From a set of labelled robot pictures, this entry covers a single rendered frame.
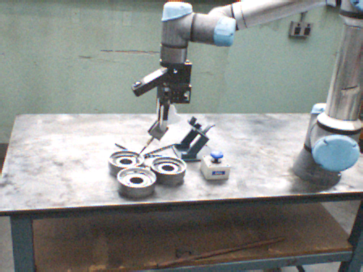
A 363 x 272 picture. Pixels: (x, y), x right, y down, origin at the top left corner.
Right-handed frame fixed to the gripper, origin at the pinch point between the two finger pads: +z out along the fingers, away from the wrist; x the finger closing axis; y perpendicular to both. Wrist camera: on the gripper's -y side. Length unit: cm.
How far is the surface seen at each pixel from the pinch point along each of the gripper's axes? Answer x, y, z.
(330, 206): 74, 135, 94
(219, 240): -8.1, 21.3, 38.3
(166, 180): -11.6, -0.1, 11.2
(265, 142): 12.5, 43.3, 13.3
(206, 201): -19.7, 9.3, 13.8
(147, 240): -4.1, -2.4, 38.2
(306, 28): 144, 136, -1
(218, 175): -10.3, 16.2, 11.6
